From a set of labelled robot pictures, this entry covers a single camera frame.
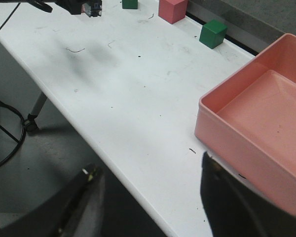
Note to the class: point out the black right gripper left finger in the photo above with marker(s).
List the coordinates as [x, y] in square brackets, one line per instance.
[75, 211]

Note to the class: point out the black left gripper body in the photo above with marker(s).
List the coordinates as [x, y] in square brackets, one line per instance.
[74, 7]

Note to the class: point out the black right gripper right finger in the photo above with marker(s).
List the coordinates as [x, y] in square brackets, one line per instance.
[233, 210]

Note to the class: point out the yellow push button switch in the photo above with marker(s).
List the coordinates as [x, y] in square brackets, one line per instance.
[92, 8]

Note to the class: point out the green block at left edge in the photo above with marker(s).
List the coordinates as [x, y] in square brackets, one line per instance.
[130, 4]

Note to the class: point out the pink plastic bin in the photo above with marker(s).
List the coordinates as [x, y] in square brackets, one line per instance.
[249, 121]

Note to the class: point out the metal table leg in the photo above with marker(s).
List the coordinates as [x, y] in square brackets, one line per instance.
[30, 123]

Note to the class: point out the pink cube block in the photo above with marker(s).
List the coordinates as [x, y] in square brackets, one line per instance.
[172, 11]

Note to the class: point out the green cube block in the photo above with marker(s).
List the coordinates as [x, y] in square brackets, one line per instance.
[213, 33]

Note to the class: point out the dark grey counter shelf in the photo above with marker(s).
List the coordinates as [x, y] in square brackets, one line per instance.
[253, 23]

